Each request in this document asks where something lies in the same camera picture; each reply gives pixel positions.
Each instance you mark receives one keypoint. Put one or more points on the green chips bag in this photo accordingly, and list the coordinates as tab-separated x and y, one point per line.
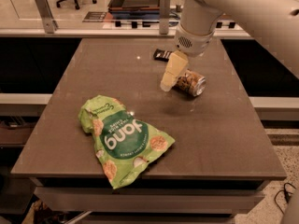
124	145

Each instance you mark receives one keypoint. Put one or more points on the middle metal glass bracket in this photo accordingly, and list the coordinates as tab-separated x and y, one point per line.
164	17

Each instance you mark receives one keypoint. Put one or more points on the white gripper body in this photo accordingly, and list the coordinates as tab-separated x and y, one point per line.
193	43

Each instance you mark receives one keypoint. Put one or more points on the black snack bar wrapper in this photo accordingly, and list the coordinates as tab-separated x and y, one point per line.
162	55

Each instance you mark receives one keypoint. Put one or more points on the metal glass bracket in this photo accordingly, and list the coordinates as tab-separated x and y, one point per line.
49	24
164	17

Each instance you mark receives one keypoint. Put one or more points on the orange drink can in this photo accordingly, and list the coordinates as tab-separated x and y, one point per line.
192	83

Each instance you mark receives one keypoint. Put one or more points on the black floor sign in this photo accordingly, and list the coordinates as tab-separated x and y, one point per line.
94	16

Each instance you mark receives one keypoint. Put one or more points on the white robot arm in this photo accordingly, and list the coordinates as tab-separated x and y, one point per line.
274	24

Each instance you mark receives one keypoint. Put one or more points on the left metal glass bracket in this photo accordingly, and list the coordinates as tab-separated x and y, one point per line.
49	24

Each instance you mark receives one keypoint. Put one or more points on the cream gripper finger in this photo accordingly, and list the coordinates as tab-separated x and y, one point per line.
176	67

